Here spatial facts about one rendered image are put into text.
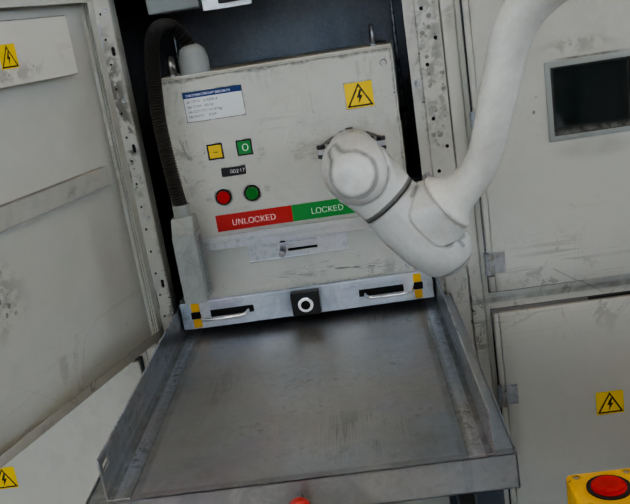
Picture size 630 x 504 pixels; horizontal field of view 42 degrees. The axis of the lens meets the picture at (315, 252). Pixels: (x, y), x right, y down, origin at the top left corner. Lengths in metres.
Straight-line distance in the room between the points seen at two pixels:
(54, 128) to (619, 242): 1.17
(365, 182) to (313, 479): 0.44
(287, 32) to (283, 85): 0.83
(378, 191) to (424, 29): 0.54
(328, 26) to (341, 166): 1.28
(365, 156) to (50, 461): 1.16
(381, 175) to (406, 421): 0.38
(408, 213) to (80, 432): 1.03
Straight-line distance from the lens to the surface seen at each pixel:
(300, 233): 1.69
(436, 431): 1.29
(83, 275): 1.70
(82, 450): 2.04
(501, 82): 1.27
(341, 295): 1.76
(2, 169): 1.54
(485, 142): 1.30
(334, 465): 1.24
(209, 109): 1.71
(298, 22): 2.50
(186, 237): 1.65
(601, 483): 1.05
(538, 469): 2.03
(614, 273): 1.88
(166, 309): 1.87
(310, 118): 1.69
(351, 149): 1.26
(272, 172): 1.71
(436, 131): 1.75
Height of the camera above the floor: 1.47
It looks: 16 degrees down
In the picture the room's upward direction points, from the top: 9 degrees counter-clockwise
